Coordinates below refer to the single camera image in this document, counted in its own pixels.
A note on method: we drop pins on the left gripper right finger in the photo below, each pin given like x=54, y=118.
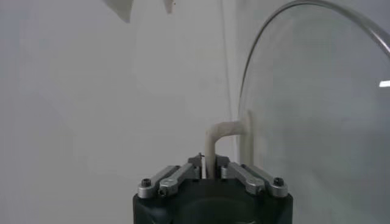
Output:
x=256, y=182

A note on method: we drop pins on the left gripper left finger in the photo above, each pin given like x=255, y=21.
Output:
x=170, y=182

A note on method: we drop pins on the round glass lid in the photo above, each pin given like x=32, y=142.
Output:
x=304, y=121

